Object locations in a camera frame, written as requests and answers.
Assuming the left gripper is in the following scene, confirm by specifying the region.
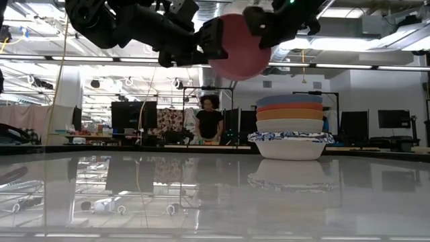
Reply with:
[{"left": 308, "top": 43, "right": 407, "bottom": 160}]
[{"left": 157, "top": 16, "right": 230, "bottom": 69}]

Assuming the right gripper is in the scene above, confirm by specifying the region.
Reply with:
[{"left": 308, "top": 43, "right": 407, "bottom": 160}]
[{"left": 242, "top": 0, "right": 324, "bottom": 50}]

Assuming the pink bowl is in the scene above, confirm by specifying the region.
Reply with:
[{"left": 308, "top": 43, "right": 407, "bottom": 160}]
[{"left": 207, "top": 13, "right": 273, "bottom": 82}]

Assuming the red bowl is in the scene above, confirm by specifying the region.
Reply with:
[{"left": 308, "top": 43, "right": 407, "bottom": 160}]
[{"left": 256, "top": 102, "right": 325, "bottom": 114}]

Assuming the orange bowl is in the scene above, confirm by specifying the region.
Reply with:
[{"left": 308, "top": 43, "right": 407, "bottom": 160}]
[{"left": 255, "top": 108, "right": 325, "bottom": 122}]

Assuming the cream bowl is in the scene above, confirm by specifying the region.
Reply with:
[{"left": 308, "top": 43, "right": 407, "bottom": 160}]
[{"left": 255, "top": 118, "right": 325, "bottom": 134}]

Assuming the person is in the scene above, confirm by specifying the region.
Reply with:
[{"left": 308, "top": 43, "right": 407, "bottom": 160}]
[{"left": 195, "top": 94, "right": 225, "bottom": 145}]

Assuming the brown patterned cloth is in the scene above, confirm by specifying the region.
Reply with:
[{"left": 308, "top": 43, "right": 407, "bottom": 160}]
[{"left": 157, "top": 108, "right": 185, "bottom": 132}]

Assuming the black monitor on desk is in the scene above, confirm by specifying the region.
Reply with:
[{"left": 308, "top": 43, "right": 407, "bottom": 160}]
[{"left": 111, "top": 100, "right": 158, "bottom": 129}]

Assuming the tall black monitor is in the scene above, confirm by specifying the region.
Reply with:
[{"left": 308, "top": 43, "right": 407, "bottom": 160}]
[{"left": 339, "top": 109, "right": 370, "bottom": 145}]

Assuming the wide black monitor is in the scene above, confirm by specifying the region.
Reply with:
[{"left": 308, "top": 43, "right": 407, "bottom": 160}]
[{"left": 378, "top": 109, "right": 411, "bottom": 129}]

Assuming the beige cloth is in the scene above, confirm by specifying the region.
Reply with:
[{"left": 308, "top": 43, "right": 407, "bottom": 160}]
[{"left": 0, "top": 104, "right": 75, "bottom": 146}]

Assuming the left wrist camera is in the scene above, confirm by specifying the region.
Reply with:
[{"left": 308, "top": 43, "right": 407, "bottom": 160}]
[{"left": 165, "top": 0, "right": 200, "bottom": 24}]

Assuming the black frame stand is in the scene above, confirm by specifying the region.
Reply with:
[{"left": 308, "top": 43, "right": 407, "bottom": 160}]
[
  {"left": 182, "top": 85, "right": 235, "bottom": 146},
  {"left": 292, "top": 89, "right": 340, "bottom": 135}
]

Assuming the thin yellow hanging cable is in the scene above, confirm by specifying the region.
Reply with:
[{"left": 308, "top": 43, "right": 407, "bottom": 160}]
[{"left": 137, "top": 67, "right": 157, "bottom": 144}]

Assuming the frame bar with lights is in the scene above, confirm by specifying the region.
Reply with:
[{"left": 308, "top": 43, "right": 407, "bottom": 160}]
[{"left": 0, "top": 54, "right": 430, "bottom": 72}]

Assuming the black table frame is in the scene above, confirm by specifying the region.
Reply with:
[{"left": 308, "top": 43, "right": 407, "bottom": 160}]
[{"left": 0, "top": 143, "right": 430, "bottom": 162}]

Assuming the thick yellow cable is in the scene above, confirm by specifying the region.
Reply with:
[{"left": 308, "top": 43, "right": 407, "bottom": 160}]
[{"left": 44, "top": 16, "right": 70, "bottom": 149}]

